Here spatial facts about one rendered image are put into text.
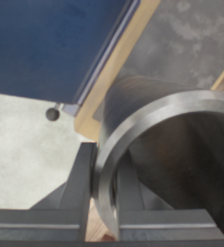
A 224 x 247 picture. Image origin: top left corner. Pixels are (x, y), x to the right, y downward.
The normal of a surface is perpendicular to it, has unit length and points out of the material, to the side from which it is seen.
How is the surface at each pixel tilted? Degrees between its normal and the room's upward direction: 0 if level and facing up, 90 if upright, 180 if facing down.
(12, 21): 59
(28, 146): 0
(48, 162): 0
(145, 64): 0
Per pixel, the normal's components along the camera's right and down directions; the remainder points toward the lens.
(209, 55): 0.02, 0.29
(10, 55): 0.74, 0.57
